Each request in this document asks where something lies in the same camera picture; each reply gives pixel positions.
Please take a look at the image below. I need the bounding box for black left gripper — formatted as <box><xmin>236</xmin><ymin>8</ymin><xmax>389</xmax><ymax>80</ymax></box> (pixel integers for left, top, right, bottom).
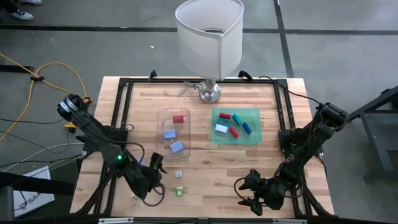
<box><xmin>127</xmin><ymin>152</ymin><xmax>168</xmax><ymax>200</ymax></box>

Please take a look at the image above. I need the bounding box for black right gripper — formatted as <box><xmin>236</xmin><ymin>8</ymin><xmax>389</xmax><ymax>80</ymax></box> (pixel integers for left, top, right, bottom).
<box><xmin>238</xmin><ymin>169</ymin><xmax>285</xmax><ymax>217</ymax></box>

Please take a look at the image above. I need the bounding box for clear plastic bin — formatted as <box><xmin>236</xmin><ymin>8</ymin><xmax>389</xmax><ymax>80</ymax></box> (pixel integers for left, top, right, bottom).
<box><xmin>155</xmin><ymin>108</ymin><xmax>192</xmax><ymax>160</ymax></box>

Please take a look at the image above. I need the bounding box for light grey chair armrest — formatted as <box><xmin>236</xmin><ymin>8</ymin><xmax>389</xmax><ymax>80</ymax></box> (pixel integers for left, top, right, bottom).
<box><xmin>98</xmin><ymin>217</ymin><xmax>135</xmax><ymax>224</ymax></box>
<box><xmin>272</xmin><ymin>218</ymin><xmax>307</xmax><ymax>224</ymax></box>

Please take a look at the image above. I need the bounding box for teal translucent plastic bin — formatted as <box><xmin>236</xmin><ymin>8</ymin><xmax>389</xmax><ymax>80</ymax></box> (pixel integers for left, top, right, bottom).
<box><xmin>211</xmin><ymin>107</ymin><xmax>263</xmax><ymax>146</ymax></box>

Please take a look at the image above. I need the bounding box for white printed cardboard box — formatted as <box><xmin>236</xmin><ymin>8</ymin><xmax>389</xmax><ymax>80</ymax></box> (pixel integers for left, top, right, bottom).
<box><xmin>12</xmin><ymin>166</ymin><xmax>56</xmax><ymax>218</ymax></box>

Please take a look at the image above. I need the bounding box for black metal beam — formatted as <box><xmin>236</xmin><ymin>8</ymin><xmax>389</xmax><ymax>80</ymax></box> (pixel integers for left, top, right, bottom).
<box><xmin>0</xmin><ymin>170</ymin><xmax>76</xmax><ymax>196</ymax></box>

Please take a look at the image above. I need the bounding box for white shade silver table lamp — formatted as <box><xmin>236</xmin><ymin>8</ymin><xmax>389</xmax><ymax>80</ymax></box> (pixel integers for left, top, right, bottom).
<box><xmin>174</xmin><ymin>0</ymin><xmax>244</xmax><ymax>105</ymax></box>

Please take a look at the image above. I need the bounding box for black metal stand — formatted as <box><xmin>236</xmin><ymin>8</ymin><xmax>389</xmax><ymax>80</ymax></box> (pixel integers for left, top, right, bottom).
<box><xmin>343</xmin><ymin>84</ymin><xmax>398</xmax><ymax>183</ymax></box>

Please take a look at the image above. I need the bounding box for person's leg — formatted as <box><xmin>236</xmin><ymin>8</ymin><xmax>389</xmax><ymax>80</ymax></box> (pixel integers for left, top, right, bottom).
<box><xmin>0</xmin><ymin>0</ymin><xmax>20</xmax><ymax>15</ymax></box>

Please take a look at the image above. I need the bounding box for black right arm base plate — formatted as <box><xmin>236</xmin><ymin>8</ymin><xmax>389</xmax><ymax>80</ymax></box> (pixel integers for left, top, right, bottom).
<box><xmin>279</xmin><ymin>128</ymin><xmax>324</xmax><ymax>154</ymax></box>

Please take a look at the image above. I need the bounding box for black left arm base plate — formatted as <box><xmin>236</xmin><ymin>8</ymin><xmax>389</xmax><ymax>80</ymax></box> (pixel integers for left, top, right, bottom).
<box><xmin>76</xmin><ymin>127</ymin><xmax>129</xmax><ymax>153</ymax></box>

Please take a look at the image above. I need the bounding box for clear lamp cord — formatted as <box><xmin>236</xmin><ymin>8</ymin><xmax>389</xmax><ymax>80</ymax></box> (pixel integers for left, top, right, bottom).
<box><xmin>179</xmin><ymin>80</ymin><xmax>203</xmax><ymax>96</ymax></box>

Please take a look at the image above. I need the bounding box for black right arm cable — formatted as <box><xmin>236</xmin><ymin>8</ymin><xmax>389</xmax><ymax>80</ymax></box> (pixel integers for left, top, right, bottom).
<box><xmin>258</xmin><ymin>75</ymin><xmax>323</xmax><ymax>106</ymax></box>

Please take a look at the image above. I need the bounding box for black aluminium table frame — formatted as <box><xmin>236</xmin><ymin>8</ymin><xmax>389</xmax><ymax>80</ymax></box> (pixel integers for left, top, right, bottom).
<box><xmin>70</xmin><ymin>77</ymin><xmax>336</xmax><ymax>224</ymax></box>

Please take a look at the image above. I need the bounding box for white floor cable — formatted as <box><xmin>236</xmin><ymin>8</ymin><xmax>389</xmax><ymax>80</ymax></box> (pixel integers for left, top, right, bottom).
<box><xmin>2</xmin><ymin>142</ymin><xmax>85</xmax><ymax>172</ymax></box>

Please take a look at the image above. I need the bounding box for black floor cable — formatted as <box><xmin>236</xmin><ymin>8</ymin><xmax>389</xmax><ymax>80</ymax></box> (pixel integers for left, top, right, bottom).
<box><xmin>0</xmin><ymin>154</ymin><xmax>83</xmax><ymax>169</ymax></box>
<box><xmin>0</xmin><ymin>129</ymin><xmax>71</xmax><ymax>154</ymax></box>
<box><xmin>0</xmin><ymin>117</ymin><xmax>68</xmax><ymax>124</ymax></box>

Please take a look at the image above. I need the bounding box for yellow extension cable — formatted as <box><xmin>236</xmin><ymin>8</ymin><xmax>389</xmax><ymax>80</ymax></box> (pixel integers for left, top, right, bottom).
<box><xmin>0</xmin><ymin>52</ymin><xmax>93</xmax><ymax>144</ymax></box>

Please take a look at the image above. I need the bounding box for grey post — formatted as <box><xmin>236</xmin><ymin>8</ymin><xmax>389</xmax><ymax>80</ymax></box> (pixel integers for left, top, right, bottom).
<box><xmin>0</xmin><ymin>185</ymin><xmax>16</xmax><ymax>224</ymax></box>

